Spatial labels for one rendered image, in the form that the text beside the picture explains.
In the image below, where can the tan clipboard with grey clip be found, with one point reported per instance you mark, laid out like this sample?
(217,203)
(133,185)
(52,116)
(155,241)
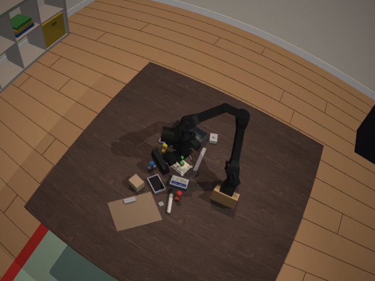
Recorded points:
(134,211)

